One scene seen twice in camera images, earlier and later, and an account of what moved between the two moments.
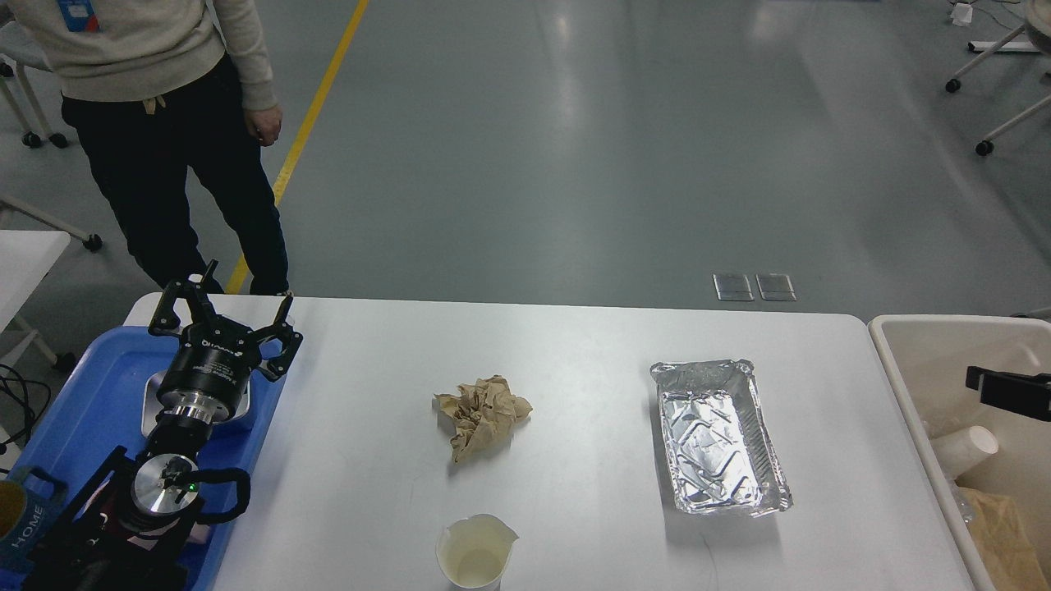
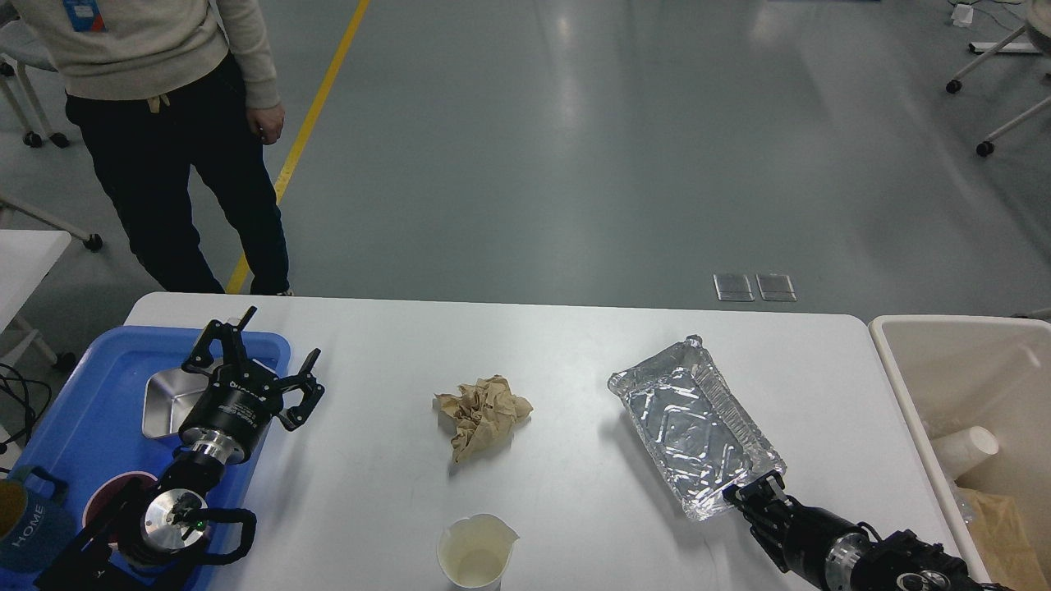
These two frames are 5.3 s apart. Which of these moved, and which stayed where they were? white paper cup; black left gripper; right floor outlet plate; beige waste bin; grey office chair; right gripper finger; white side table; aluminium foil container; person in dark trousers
Moved: right gripper finger; aluminium foil container; black left gripper
Stayed: right floor outlet plate; white paper cup; grey office chair; white side table; person in dark trousers; beige waste bin
